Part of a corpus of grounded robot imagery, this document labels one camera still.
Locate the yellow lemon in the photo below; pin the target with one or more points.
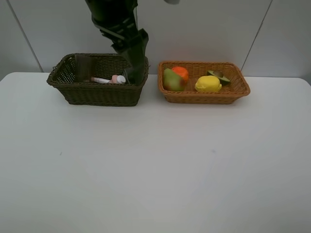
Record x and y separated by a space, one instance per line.
207 84

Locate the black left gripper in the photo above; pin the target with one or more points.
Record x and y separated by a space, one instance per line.
128 40

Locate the pink bottle white cap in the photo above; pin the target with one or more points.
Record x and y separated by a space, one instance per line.
118 79

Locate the orange wicker basket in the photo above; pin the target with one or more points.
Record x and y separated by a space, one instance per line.
237 88

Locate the dark brown wicker basket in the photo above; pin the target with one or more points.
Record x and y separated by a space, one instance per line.
63 78

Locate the orange tangerine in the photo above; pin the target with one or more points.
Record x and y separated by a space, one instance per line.
182 72

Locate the white marker pen pink caps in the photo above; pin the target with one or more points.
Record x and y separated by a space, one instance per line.
100 80

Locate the halved avocado with pit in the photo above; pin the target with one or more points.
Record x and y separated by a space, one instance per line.
222 78

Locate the translucent purple plastic cup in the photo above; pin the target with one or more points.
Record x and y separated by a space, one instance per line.
84 68

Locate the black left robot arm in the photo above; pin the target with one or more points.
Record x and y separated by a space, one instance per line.
116 21

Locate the dark green pump bottle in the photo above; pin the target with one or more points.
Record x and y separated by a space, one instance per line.
129 74

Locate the green red pear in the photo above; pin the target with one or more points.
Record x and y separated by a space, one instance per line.
172 81

